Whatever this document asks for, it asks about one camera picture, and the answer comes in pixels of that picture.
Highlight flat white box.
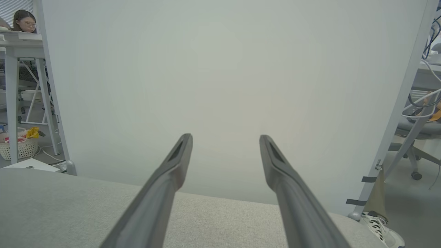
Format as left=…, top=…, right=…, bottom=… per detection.
left=2, top=158, right=61, bottom=173

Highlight olive trouser leg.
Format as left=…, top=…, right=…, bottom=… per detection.
left=363, top=169, right=388, bottom=217

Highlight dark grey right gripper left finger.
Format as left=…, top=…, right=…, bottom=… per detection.
left=99, top=133, right=194, bottom=248

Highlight window blinds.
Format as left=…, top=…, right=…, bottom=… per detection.
left=0, top=0, right=34, bottom=28

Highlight white metal-legged desk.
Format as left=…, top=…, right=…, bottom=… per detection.
left=0, top=31, right=61, bottom=165

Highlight white backdrop panel with frame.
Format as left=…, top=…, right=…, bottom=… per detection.
left=34, top=0, right=441, bottom=221

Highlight white sneaker black laces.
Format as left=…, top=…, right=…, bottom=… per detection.
left=359, top=211, right=405, bottom=248

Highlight white plastic laundry basket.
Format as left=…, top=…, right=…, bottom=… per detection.
left=0, top=127, right=38, bottom=161

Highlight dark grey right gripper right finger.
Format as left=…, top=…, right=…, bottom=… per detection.
left=259, top=134, right=352, bottom=248

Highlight white desk with cables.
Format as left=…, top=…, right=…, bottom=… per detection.
left=412, top=52, right=441, bottom=92

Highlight orange cloth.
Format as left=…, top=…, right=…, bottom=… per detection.
left=427, top=100, right=441, bottom=122

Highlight seated person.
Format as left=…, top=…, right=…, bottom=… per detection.
left=0, top=9, right=52, bottom=104

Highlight grey office chair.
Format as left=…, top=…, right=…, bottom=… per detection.
left=388, top=117, right=441, bottom=181

